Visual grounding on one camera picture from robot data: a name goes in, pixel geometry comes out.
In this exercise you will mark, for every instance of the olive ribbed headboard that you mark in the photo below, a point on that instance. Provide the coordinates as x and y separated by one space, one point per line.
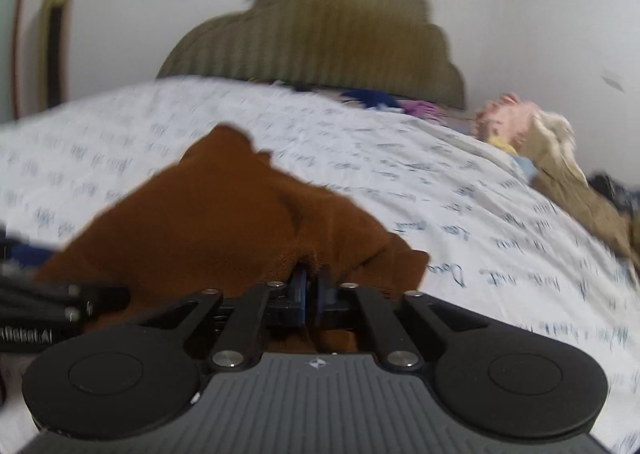
325 34

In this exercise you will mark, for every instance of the dark blue cloth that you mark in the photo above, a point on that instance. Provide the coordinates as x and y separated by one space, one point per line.
370 98

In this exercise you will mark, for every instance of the white script-printed bed sheet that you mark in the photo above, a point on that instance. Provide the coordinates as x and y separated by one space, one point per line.
450 214

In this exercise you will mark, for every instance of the purple cloth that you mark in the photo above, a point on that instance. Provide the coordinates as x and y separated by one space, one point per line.
422 110

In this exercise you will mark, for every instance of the beige cloth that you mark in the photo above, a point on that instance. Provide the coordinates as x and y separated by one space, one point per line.
570 174

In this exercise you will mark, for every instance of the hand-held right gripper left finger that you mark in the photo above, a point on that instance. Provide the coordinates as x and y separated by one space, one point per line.
299 299

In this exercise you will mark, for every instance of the reddish wooden door frame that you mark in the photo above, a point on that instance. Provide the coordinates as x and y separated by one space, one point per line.
19 34

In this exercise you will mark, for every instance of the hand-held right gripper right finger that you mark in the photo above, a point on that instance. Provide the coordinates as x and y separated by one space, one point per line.
325 299

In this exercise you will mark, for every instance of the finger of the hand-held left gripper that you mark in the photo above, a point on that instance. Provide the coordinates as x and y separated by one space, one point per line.
100 301
25 254

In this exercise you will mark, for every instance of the light blue cloth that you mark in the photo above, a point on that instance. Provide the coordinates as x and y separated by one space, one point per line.
525 165

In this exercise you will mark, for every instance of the yellow cloth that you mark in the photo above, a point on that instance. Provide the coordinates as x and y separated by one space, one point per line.
502 144

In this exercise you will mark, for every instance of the brown knit sweater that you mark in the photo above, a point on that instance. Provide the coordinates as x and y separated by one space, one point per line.
200 224

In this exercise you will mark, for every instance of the pink clothes pile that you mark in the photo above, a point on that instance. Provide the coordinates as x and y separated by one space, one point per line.
507 116

